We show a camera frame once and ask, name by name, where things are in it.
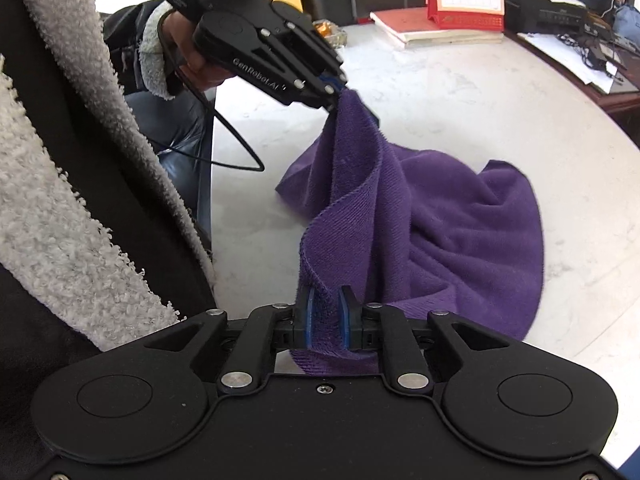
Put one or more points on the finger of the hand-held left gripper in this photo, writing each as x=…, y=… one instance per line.
x=280, y=82
x=310, y=42

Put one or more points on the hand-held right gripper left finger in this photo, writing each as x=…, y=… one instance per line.
x=307, y=321

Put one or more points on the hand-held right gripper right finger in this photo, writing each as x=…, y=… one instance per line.
x=344, y=321

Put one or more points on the purple towel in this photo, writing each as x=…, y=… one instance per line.
x=425, y=220

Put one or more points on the person's left forearm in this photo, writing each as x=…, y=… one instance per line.
x=152, y=55

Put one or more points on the person's left hand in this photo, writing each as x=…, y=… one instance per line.
x=182, y=42

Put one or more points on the glass ashtray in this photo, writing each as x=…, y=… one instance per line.
x=330, y=34

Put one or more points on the red book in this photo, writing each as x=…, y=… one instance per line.
x=400, y=25

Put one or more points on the person's blue jeans leg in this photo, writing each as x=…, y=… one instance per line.
x=170, y=125

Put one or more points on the small black printer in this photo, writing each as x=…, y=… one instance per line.
x=540, y=10

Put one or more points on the white papers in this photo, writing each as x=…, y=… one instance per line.
x=560, y=52

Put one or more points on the black fleece-lined jacket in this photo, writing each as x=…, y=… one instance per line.
x=50, y=210

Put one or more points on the wooden desk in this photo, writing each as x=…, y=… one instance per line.
x=622, y=100

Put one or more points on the blue bag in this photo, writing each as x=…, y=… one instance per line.
x=629, y=22

